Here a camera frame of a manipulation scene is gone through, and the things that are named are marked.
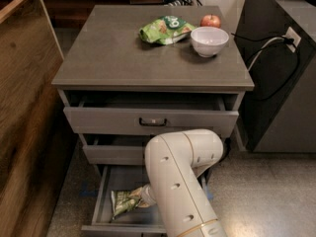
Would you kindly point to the wooden panel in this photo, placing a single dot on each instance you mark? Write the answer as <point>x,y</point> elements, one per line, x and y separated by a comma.
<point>36,142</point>

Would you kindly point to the grey bottom drawer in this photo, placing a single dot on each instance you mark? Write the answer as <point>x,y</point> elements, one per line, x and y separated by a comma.
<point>141,222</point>

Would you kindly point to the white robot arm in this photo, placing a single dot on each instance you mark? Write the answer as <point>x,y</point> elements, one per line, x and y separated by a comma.
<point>173,162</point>

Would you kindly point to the white wall outlet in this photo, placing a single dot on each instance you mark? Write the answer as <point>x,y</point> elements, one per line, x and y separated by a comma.
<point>292,39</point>

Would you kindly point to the grey drawer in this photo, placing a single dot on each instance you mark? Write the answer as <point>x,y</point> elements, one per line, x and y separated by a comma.
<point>116,149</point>
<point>127,113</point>
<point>141,222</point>

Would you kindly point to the white bowl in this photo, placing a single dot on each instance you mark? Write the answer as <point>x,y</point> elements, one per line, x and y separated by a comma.
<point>208,41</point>

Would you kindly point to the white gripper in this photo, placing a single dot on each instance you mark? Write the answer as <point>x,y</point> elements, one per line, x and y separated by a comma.
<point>147,195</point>

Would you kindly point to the grey middle drawer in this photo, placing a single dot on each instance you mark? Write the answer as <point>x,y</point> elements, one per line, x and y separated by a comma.
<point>116,149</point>

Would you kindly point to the grey top drawer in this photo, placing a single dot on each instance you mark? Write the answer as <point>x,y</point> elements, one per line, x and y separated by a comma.
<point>127,113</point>

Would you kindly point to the green jalapeno chip bag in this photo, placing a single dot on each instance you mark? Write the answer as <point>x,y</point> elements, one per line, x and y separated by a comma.
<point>123,202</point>

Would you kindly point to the red apple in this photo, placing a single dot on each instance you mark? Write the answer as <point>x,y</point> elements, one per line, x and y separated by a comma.
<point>210,21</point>

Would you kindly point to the bright green snack bag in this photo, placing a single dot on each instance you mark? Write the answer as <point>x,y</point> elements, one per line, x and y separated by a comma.
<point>166,30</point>

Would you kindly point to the blue floor tape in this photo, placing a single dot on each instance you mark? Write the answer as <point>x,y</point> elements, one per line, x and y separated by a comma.
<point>85,191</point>

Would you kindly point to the grey drawer cabinet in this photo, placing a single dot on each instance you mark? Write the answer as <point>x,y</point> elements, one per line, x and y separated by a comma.
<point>109,56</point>

